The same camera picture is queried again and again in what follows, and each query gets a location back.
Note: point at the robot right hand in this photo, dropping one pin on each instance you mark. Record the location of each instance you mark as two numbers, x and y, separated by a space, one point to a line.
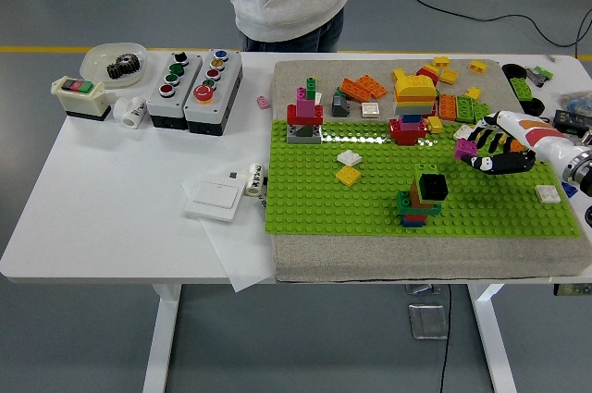
532 134

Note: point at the magenta toy brick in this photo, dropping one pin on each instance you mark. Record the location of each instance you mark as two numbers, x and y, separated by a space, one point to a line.
464 149

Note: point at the lime green long brick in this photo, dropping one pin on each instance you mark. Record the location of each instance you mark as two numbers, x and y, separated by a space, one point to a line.
464 108
522 88

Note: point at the green toy brick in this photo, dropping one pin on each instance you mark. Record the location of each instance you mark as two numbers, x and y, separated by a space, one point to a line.
481 112

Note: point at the white flat square brick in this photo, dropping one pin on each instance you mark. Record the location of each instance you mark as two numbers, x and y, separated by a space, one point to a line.
547 193
349 157
370 109

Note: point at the small blue brick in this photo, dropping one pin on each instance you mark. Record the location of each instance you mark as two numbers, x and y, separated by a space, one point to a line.
568 189

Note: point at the white toy brick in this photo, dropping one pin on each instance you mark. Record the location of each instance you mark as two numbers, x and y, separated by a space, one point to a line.
461 131

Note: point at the small yellow toy brick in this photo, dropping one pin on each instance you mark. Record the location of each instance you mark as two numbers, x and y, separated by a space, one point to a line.
440 61
477 66
472 93
448 76

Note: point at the orange long toy brick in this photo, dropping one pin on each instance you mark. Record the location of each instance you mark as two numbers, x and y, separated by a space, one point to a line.
447 107
372 86
353 89

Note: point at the brick stack with black brick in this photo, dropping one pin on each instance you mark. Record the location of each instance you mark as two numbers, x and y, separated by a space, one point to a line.
432 185

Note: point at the red and yellow brick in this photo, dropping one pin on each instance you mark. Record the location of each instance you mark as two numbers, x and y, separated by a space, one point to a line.
427 71

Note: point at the brick tower with yellow roof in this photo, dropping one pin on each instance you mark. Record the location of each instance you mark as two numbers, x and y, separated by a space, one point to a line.
414 88

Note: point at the yellow flat square brick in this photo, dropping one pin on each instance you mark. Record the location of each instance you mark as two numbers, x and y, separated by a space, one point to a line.
348 175

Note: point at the dark grey slope brick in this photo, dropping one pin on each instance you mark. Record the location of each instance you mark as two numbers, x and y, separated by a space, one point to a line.
341 107

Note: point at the green studded baseplate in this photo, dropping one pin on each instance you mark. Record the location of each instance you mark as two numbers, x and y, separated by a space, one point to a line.
324 199

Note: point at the red pink green brick tower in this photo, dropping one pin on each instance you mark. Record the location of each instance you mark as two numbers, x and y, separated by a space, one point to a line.
304 108

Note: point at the small pink brick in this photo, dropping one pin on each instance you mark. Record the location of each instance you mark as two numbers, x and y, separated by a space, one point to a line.
263 102

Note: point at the black electronic device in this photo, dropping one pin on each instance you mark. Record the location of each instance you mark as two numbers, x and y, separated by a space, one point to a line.
571 120

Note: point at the bag of blue parts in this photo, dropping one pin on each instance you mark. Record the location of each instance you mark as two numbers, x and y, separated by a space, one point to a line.
575 101

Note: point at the desk height control panel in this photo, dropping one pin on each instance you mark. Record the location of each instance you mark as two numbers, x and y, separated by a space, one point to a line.
573 290

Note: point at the grey foam mat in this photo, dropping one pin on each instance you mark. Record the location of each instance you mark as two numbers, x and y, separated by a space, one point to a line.
416 259

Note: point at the metal floor outlet cover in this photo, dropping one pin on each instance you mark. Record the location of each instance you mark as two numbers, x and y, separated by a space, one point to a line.
427 321

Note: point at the white table leg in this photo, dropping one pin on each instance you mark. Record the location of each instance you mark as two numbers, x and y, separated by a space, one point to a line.
492 347
159 347

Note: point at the white printed label roll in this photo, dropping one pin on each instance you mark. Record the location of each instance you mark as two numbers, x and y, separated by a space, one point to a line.
253 180

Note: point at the grey emergency-stop control box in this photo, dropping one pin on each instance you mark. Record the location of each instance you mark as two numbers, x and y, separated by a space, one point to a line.
222 97

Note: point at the white paper sheet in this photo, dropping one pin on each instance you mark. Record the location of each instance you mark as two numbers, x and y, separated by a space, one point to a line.
240 259

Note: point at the grey four-button control box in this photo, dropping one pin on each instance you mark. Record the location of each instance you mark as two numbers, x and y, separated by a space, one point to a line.
157 108

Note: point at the white pipe tee fitting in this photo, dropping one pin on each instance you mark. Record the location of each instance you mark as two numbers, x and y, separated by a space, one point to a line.
127 113

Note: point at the black metal gear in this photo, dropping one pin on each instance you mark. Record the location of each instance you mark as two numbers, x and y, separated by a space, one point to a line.
122 67

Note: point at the white plastic dish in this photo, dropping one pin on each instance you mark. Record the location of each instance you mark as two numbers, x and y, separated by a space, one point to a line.
97 60

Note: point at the grey metal bracket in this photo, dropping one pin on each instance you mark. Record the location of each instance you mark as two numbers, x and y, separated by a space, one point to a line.
423 289

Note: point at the white wall switch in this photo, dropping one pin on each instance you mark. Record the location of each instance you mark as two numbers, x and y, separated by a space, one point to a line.
215 196

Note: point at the beige red-green switch box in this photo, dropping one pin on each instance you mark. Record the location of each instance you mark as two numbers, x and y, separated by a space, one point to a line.
83 104

